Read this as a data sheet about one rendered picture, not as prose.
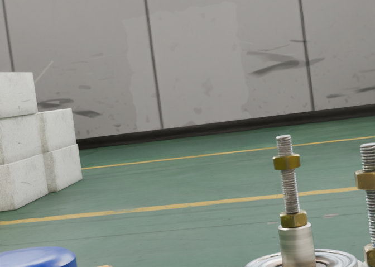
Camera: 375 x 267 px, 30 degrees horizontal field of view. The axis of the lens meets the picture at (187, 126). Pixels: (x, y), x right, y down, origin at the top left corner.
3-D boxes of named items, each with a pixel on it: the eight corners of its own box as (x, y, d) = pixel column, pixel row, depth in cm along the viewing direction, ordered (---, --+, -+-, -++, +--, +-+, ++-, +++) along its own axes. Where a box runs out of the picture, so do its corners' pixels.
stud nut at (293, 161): (306, 165, 46) (304, 152, 46) (294, 169, 45) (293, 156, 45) (279, 166, 47) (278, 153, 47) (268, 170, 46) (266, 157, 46)
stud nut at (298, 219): (313, 222, 46) (311, 209, 46) (302, 227, 45) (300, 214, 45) (287, 221, 48) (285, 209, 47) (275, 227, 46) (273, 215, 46)
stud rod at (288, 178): (307, 246, 46) (293, 134, 46) (300, 250, 46) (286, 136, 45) (293, 246, 47) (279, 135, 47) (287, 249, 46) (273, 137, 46)
